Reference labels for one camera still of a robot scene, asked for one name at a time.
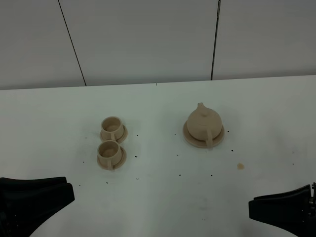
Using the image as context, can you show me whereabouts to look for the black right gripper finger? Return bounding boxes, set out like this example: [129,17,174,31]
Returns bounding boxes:
[248,198,316,237]
[254,185,311,201]

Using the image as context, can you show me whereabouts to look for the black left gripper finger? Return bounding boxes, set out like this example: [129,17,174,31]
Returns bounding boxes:
[0,177,67,191]
[4,183,75,232]

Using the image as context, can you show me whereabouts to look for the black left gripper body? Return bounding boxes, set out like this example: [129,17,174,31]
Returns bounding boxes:
[0,192,32,237]

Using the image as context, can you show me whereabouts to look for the beige ceramic teapot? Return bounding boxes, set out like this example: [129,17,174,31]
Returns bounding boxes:
[186,102,223,149]

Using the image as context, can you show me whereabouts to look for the round beige teapot saucer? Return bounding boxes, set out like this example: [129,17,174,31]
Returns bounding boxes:
[183,122,225,149]

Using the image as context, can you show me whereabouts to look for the near beige cup saucer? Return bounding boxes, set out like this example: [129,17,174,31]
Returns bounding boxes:
[97,148,127,170]

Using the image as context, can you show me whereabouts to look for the beige cup saucer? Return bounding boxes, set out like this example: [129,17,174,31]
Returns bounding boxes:
[99,125,128,144]
[97,148,127,170]

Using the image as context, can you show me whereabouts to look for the near beige teacup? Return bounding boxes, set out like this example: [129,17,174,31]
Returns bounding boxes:
[97,140,122,170]

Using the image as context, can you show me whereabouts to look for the beige teacup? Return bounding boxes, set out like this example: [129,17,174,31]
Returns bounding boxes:
[100,117,124,141]
[97,140,122,170]

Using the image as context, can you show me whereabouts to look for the far beige teacup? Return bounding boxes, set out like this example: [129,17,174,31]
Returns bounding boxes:
[100,117,124,141]

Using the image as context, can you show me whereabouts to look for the far beige cup saucer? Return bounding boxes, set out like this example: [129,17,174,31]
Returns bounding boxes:
[99,125,128,144]

